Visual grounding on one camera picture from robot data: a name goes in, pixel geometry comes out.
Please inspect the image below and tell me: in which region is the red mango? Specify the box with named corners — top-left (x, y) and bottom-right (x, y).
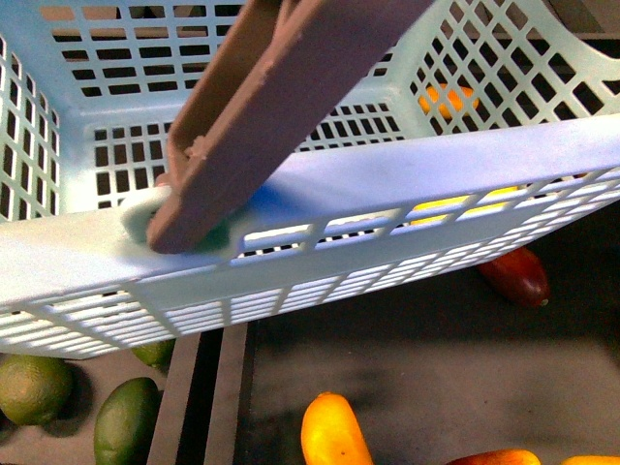
top-left (477, 247), bottom-right (550, 308)

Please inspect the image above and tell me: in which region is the light blue plastic basket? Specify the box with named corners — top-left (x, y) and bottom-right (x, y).
top-left (1, 1), bottom-right (619, 359)

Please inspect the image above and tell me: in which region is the yellow mango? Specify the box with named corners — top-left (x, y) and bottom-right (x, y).
top-left (300, 391), bottom-right (374, 464)

